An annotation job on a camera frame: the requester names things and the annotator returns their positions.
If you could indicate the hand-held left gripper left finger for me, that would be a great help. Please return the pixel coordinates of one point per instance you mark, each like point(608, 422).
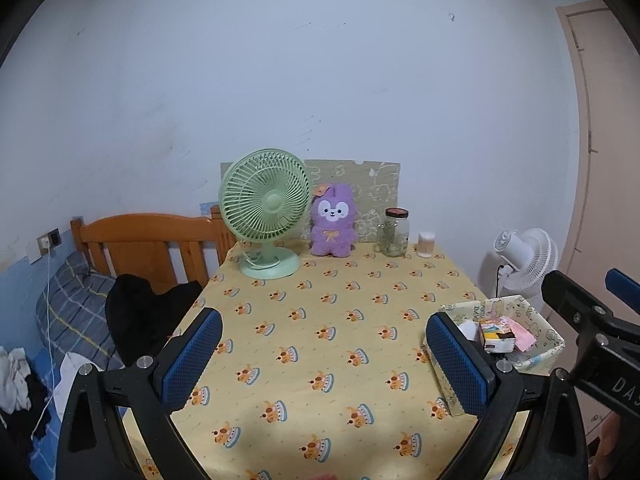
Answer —
point(192, 360)

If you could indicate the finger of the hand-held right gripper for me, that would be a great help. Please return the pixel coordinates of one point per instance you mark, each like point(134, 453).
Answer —
point(625, 285)
point(575, 305)

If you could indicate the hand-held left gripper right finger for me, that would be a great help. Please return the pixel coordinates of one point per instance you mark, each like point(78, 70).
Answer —
point(457, 365)

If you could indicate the colourful tissue packet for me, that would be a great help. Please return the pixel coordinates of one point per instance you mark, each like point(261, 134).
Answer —
point(495, 342)

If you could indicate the yellow printed storage box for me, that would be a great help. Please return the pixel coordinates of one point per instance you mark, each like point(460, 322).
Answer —
point(545, 340)

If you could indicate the pink packet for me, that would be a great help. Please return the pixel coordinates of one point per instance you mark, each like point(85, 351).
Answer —
point(524, 337)
point(326, 476)

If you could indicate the clear plastic packet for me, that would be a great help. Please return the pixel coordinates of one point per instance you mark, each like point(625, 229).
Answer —
point(525, 360)

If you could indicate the person's right forearm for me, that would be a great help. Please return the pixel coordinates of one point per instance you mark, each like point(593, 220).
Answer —
point(607, 447)

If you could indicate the white standing fan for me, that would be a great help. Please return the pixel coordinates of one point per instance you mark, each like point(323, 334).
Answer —
point(535, 260)

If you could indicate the black cloth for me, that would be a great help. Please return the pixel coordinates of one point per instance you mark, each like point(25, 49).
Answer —
point(145, 315)

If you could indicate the cotton swab container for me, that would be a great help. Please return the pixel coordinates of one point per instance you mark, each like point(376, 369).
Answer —
point(426, 246)

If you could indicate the beige door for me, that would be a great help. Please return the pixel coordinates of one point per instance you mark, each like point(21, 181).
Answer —
point(615, 160)

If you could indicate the blue plaid bedding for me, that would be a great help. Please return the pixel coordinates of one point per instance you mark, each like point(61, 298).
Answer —
point(70, 300)

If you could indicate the yellow printed tablecloth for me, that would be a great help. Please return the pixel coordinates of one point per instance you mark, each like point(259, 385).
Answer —
point(320, 310)

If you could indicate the wooden chair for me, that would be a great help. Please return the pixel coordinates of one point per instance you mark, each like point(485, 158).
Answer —
point(140, 232)

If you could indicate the glass jar with dark lid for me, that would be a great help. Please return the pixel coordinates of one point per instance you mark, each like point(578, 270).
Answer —
point(395, 237)

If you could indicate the blue bed sheet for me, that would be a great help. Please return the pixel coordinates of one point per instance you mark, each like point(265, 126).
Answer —
point(42, 360)

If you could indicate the green desk fan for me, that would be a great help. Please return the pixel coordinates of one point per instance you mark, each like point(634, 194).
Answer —
point(265, 205)

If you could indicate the purple plush toy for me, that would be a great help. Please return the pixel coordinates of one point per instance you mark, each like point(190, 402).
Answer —
point(332, 235)

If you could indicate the green patterned board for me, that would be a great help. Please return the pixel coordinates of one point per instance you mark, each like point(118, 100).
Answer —
point(370, 185)

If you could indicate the wall socket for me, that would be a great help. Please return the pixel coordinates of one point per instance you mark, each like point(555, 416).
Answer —
point(54, 238)

